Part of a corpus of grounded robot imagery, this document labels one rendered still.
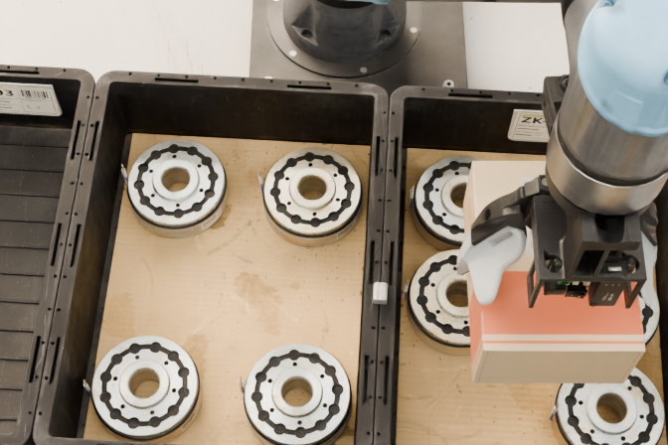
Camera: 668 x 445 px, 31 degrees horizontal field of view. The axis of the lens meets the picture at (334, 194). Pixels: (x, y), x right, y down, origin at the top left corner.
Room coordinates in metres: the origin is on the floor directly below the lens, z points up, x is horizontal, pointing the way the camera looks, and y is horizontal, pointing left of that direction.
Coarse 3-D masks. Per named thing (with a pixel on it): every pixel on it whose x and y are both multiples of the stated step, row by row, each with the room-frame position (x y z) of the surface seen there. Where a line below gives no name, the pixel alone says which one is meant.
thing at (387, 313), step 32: (416, 96) 0.65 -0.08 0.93; (448, 96) 0.65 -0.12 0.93; (480, 96) 0.65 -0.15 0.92; (512, 96) 0.65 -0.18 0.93; (384, 224) 0.50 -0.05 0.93; (384, 256) 0.47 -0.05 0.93; (384, 320) 0.41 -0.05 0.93; (384, 352) 0.37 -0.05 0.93; (384, 384) 0.35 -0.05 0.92; (384, 416) 0.31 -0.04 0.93
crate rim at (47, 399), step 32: (96, 96) 0.65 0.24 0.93; (352, 96) 0.65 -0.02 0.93; (384, 96) 0.65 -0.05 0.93; (96, 128) 0.62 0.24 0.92; (384, 128) 0.61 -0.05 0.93; (96, 160) 0.57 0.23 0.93; (384, 160) 0.57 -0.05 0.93; (384, 192) 0.54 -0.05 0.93; (64, 288) 0.44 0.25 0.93; (64, 320) 0.41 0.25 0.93; (64, 352) 0.38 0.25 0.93
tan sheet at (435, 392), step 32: (416, 160) 0.63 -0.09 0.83; (512, 160) 0.63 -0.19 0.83; (544, 160) 0.63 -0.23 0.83; (416, 256) 0.51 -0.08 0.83; (416, 352) 0.41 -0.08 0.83; (416, 384) 0.38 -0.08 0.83; (448, 384) 0.38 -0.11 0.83; (480, 384) 0.38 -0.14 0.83; (512, 384) 0.38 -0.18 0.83; (544, 384) 0.38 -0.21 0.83; (416, 416) 0.34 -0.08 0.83; (448, 416) 0.34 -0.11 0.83; (480, 416) 0.34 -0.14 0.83; (512, 416) 0.34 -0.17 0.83; (544, 416) 0.34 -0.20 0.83; (608, 416) 0.34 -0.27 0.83
